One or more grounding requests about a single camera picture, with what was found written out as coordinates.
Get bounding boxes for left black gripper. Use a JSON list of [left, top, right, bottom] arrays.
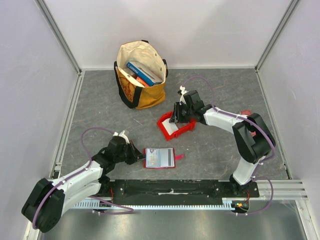
[[114, 140, 146, 165]]

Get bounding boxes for red leather card holder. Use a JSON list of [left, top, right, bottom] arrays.
[[143, 147, 186, 169]]

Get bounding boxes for red plastic bin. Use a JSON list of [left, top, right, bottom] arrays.
[[156, 111, 197, 141]]

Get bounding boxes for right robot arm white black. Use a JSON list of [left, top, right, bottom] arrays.
[[168, 87, 276, 197]]

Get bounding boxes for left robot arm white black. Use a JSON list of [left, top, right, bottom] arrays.
[[21, 136, 145, 233]]

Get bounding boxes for white card stack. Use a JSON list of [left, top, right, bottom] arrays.
[[162, 119, 179, 136]]

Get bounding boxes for blue book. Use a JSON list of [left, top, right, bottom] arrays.
[[126, 61, 155, 87]]

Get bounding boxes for orange book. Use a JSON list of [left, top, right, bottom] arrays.
[[136, 77, 149, 87]]

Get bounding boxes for yellow canvas tote bag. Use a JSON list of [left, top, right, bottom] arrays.
[[113, 40, 169, 109]]

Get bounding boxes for red silver long box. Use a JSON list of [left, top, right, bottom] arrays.
[[240, 110, 252, 116]]

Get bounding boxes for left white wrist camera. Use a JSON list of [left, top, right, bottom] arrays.
[[112, 130, 130, 144]]

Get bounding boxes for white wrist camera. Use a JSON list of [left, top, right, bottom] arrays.
[[177, 85, 188, 104], [112, 130, 130, 144]]

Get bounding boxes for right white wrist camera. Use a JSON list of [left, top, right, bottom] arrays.
[[177, 85, 188, 104]]

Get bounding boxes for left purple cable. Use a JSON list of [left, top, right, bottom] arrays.
[[32, 127, 135, 230]]

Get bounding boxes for purple cable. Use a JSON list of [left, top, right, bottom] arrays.
[[183, 76, 276, 217], [32, 127, 135, 230]]

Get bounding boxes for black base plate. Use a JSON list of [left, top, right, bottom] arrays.
[[97, 179, 260, 198]]

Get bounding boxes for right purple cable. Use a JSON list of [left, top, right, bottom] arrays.
[[183, 76, 276, 217]]

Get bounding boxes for slotted cable duct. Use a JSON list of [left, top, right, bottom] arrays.
[[72, 198, 249, 211]]

